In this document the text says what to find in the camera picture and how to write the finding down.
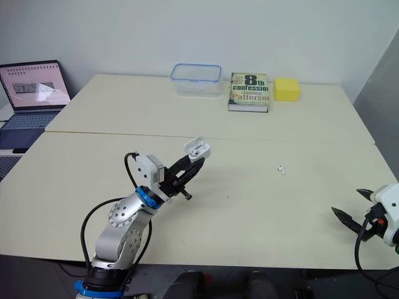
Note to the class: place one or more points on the white earbud case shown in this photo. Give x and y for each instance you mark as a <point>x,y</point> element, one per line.
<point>202,150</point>

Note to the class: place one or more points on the white earbud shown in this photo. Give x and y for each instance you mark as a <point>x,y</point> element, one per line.
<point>281,169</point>

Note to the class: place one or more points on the open laptop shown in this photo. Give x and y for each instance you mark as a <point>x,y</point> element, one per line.
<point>34,90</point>

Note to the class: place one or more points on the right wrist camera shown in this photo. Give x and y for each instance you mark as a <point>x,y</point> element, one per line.
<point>389,215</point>

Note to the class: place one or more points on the yellow foam block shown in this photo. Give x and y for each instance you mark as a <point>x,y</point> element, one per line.
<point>286,90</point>

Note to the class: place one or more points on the grey perforated panel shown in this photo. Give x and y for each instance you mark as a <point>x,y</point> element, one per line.
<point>8,166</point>

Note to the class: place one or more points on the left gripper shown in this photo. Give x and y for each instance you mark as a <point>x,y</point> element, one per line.
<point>171,183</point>

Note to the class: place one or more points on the paperback book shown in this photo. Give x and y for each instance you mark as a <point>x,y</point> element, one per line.
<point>248,92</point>

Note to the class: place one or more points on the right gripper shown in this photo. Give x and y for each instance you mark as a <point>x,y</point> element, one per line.
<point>375,225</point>

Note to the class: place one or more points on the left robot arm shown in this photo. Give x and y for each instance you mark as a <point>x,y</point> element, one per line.
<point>120,229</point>

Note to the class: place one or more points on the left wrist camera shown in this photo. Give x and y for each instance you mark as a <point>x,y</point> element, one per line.
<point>146,169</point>

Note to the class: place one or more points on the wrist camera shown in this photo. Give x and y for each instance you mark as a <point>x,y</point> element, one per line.
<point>146,169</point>
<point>389,215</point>

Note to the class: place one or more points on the clear blue-rimmed plastic container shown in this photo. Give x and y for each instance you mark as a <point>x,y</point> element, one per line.
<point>196,81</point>

